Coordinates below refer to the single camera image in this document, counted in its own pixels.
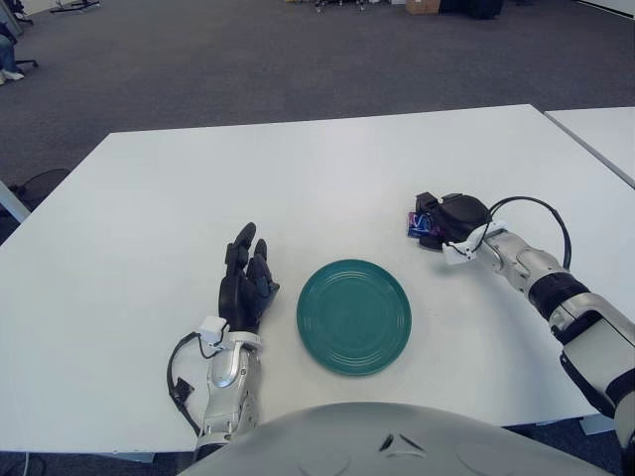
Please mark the blue purple gum pack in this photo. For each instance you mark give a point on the blue purple gum pack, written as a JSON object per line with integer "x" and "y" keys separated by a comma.
{"x": 421, "y": 227}

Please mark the black office chair base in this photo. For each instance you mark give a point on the black office chair base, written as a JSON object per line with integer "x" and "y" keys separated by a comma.
{"x": 27, "y": 62}

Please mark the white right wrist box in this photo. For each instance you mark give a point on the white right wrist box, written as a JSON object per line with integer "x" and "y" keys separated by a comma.
{"x": 454, "y": 257}

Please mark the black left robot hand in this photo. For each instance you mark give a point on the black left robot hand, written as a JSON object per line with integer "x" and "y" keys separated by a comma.
{"x": 243, "y": 297}

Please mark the white table frame rail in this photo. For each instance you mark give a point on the white table frame rail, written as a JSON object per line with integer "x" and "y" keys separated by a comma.
{"x": 595, "y": 424}

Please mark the black case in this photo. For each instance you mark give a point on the black case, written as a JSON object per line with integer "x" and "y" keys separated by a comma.
{"x": 471, "y": 9}

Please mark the black floor stand base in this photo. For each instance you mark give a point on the black floor stand base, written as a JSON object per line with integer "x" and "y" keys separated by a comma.
{"x": 82, "y": 6}

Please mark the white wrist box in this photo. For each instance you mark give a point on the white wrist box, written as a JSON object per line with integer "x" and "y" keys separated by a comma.
{"x": 212, "y": 329}
{"x": 454, "y": 257}

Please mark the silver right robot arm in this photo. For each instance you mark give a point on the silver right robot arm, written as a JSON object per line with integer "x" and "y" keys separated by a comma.
{"x": 536, "y": 263}

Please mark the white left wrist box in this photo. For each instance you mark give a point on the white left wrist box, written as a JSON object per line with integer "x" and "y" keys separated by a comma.
{"x": 212, "y": 329}

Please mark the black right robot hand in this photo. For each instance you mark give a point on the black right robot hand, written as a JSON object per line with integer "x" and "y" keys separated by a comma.
{"x": 461, "y": 215}

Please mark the black wheeled cart base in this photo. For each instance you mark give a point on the black wheeled cart base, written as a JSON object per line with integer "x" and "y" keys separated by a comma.
{"x": 347, "y": 4}

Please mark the seated person in jeans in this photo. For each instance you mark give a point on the seated person in jeans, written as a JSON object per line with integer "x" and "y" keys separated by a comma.
{"x": 6, "y": 54}

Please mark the brown cardboard box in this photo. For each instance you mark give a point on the brown cardboard box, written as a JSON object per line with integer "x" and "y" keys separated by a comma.
{"x": 422, "y": 6}

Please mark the grey robot torso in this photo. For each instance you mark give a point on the grey robot torso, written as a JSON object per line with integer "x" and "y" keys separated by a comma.
{"x": 387, "y": 446}

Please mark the green round plate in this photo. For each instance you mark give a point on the green round plate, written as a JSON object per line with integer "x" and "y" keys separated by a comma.
{"x": 354, "y": 317}

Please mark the white table leg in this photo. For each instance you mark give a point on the white table leg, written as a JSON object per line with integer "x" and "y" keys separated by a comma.
{"x": 12, "y": 201}

